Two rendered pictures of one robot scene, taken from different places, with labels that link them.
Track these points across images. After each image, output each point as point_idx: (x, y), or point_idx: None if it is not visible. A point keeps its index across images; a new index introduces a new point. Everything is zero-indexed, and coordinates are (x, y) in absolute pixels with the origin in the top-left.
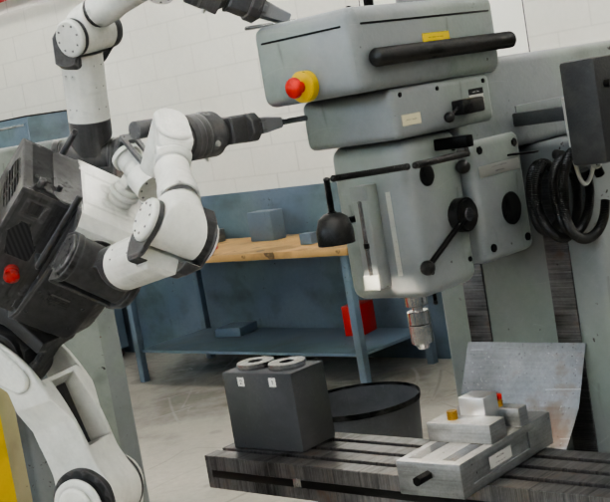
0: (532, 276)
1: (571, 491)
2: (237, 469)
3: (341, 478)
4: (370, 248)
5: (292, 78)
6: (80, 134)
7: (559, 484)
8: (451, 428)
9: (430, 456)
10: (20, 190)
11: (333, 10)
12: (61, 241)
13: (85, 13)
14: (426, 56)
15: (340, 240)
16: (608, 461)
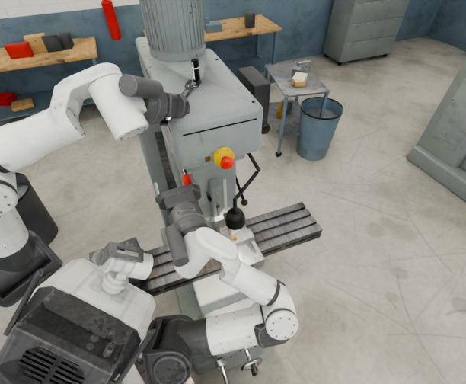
0: None
1: (285, 241)
2: None
3: (187, 278)
4: (220, 206)
5: (228, 158)
6: (14, 260)
7: (276, 239)
8: (238, 243)
9: (246, 260)
10: (109, 379)
11: (244, 106)
12: (125, 356)
13: None
14: None
15: (244, 222)
16: (267, 219)
